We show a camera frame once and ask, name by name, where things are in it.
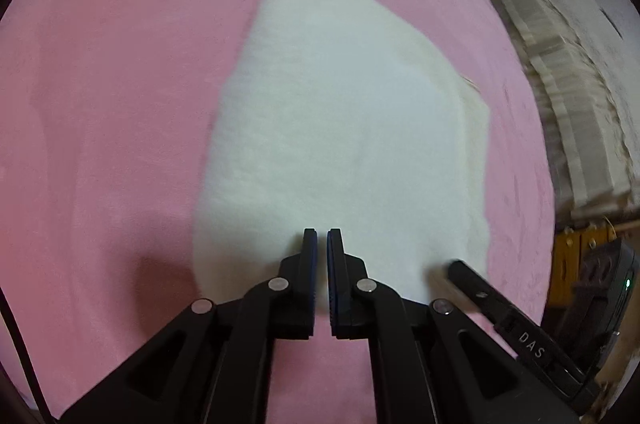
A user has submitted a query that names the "white lace cloth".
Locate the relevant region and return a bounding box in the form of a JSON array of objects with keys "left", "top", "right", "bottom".
[{"left": 535, "top": 0, "right": 640, "bottom": 155}]

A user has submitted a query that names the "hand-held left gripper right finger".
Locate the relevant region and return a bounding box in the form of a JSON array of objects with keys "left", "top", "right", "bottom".
[{"left": 326, "top": 228, "right": 582, "bottom": 424}]

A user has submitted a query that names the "pink plush blanket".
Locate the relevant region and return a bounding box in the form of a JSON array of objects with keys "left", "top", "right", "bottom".
[{"left": 0, "top": 0, "right": 557, "bottom": 424}]

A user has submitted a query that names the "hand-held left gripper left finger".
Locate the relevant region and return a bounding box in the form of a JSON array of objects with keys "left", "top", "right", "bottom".
[{"left": 59, "top": 228, "right": 319, "bottom": 424}]

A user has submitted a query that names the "stack of white folded fabrics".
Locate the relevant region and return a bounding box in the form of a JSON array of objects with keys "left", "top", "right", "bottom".
[{"left": 487, "top": 0, "right": 640, "bottom": 221}]

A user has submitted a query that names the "black cable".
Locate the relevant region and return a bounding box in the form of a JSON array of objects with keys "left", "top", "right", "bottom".
[{"left": 0, "top": 288, "right": 55, "bottom": 424}]

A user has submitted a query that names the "yellow wooden drawer cabinet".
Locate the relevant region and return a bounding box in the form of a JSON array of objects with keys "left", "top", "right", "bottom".
[{"left": 547, "top": 216, "right": 640, "bottom": 311}]

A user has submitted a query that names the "white fluffy braid-trimmed cardigan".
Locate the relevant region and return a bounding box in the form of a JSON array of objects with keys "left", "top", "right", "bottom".
[{"left": 192, "top": 0, "right": 492, "bottom": 312}]

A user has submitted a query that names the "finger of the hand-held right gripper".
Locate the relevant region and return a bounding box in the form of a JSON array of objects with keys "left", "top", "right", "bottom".
[{"left": 446, "top": 259, "right": 507, "bottom": 327}]

